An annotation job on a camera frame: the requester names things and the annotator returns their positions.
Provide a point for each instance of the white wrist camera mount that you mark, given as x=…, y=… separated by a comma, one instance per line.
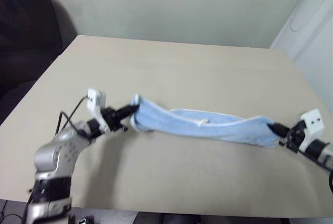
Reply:
x=94, y=98
x=312, y=122

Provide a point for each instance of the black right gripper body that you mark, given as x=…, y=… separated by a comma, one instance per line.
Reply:
x=295, y=136

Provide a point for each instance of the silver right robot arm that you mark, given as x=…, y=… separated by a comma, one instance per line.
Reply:
x=318, y=149

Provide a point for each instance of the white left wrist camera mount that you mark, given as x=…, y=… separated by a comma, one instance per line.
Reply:
x=94, y=98

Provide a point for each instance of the black sofa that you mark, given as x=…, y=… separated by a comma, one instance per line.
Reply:
x=28, y=42

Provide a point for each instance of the small black device on floor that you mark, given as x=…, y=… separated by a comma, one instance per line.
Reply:
x=85, y=218

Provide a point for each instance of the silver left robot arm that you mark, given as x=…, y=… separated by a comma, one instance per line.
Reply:
x=56, y=151

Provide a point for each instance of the light blue towel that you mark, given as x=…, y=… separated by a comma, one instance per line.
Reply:
x=197, y=126

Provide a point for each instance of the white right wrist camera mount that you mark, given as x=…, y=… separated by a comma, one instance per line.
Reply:
x=312, y=122

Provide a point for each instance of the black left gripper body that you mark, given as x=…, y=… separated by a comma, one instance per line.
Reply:
x=112, y=118

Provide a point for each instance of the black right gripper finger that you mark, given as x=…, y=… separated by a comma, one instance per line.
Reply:
x=282, y=127
x=278, y=132

